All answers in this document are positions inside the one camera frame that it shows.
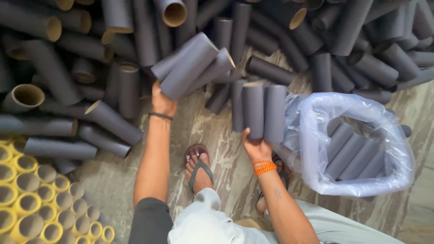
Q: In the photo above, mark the person's left foot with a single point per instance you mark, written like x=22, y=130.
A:
x=201, y=181

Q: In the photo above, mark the white cloth garment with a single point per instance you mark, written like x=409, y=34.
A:
x=206, y=220

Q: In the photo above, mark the clear plastic bag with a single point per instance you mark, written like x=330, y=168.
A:
x=315, y=152

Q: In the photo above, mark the grey cardboard tube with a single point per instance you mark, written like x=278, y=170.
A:
x=217, y=67
x=174, y=59
x=190, y=69
x=237, y=105
x=253, y=110
x=275, y=113

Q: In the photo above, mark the dark grey garment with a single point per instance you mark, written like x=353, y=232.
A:
x=149, y=222

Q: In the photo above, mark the pale green trousers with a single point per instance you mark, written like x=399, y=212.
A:
x=339, y=228

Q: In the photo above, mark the heap of loose grey tubes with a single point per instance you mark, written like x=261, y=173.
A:
x=67, y=67

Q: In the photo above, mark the bundle of packed grey tubes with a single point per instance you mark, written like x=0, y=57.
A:
x=352, y=156

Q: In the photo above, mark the person's left hand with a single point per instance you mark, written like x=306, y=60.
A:
x=163, y=101

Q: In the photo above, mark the stack of yellow-rimmed tubes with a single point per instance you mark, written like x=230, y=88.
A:
x=30, y=200

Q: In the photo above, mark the black wristband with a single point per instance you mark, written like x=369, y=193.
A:
x=161, y=116

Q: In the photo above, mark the person's right hand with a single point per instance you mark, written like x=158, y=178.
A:
x=257, y=148

